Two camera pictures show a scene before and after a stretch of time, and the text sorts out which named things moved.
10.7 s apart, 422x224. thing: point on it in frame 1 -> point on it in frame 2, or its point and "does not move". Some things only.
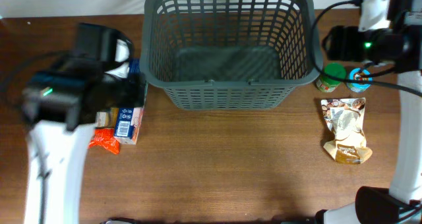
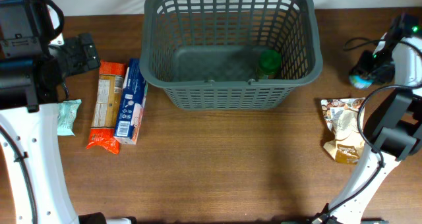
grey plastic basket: [229, 48] does not move
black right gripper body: [355, 46] -> [380, 66]
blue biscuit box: [129, 119] does not move
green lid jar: [327, 84] -> [270, 61]
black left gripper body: [124, 91] -> [72, 57]
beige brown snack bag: [345, 118] does not move
